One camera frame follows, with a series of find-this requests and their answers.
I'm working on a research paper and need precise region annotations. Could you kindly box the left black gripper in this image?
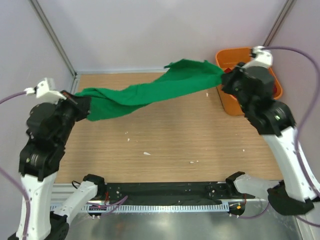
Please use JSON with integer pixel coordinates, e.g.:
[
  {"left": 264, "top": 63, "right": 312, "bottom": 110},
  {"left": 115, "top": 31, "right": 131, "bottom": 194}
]
[{"left": 52, "top": 89, "right": 92, "bottom": 145}]

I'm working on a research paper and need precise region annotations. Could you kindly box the green t shirt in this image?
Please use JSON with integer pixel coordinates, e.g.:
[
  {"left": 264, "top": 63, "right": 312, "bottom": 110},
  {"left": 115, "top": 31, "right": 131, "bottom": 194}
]
[{"left": 75, "top": 59, "right": 224, "bottom": 122}]

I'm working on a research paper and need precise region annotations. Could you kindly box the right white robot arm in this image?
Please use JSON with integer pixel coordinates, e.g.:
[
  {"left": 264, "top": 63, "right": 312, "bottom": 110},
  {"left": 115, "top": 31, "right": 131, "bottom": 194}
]
[{"left": 221, "top": 62, "right": 320, "bottom": 216}]

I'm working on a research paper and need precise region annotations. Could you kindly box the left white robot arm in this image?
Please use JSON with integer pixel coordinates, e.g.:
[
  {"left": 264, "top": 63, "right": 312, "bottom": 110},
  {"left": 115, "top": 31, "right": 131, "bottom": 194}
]
[{"left": 9, "top": 94, "right": 106, "bottom": 240}]

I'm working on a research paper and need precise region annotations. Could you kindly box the orange plastic bin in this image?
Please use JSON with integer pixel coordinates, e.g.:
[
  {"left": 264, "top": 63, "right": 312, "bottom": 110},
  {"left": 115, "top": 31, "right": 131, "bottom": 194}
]
[{"left": 215, "top": 47, "right": 283, "bottom": 116}]

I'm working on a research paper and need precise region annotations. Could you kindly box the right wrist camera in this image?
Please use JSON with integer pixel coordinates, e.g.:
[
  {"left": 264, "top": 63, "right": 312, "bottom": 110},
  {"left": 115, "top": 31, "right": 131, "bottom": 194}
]
[{"left": 243, "top": 46, "right": 273, "bottom": 69}]

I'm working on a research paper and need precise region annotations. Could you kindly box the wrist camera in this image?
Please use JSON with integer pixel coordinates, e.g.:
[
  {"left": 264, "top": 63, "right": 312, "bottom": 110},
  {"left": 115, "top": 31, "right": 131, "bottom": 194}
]
[
  {"left": 24, "top": 77, "right": 67, "bottom": 104},
  {"left": 243, "top": 46, "right": 273, "bottom": 69}
]

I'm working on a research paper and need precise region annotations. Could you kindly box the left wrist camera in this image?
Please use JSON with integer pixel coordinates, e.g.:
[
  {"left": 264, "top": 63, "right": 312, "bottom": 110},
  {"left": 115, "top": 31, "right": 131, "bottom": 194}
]
[{"left": 24, "top": 77, "right": 67, "bottom": 104}]

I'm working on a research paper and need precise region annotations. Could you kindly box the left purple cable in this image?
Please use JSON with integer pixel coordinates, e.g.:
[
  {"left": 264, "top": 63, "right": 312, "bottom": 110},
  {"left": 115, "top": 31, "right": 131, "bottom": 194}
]
[{"left": 0, "top": 91, "right": 130, "bottom": 240}]

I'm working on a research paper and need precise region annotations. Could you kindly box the purple cable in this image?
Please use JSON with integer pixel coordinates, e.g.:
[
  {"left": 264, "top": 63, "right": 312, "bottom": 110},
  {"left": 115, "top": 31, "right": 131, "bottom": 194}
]
[
  {"left": 0, "top": 91, "right": 130, "bottom": 240},
  {"left": 234, "top": 45, "right": 320, "bottom": 228}
]

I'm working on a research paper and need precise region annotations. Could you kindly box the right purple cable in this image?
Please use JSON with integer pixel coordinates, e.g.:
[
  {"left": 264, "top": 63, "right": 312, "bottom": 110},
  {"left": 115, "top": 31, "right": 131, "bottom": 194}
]
[{"left": 234, "top": 45, "right": 320, "bottom": 228}]

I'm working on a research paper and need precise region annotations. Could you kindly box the white slotted cable duct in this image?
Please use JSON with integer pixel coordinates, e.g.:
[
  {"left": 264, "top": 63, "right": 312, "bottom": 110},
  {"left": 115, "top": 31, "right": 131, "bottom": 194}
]
[{"left": 49, "top": 202, "right": 230, "bottom": 214}]

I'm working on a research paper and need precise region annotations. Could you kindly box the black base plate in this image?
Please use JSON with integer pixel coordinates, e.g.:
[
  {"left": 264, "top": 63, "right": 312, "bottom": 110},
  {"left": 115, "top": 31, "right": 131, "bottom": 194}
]
[{"left": 94, "top": 181, "right": 254, "bottom": 206}]

